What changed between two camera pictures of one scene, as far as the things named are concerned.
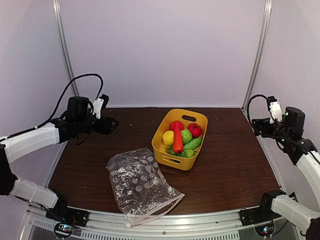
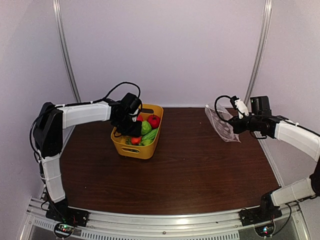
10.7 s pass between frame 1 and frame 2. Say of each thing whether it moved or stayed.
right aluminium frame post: stayed
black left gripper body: moved
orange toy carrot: moved
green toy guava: moved
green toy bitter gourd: moved
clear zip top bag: moved
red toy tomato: moved
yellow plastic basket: moved
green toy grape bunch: moved
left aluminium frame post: stayed
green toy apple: moved
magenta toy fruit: moved
